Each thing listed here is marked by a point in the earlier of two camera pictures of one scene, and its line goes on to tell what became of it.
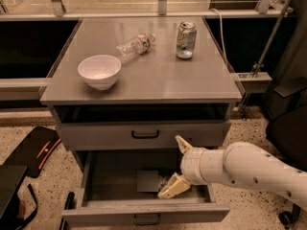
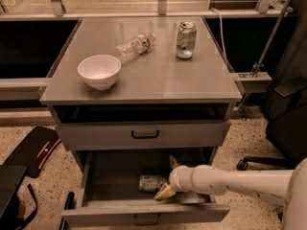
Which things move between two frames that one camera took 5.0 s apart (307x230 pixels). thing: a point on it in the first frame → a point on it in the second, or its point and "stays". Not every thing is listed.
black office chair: [285, 109] stays
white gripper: [191, 165] → [178, 178]
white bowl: [99, 71] stays
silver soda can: [186, 40] stays
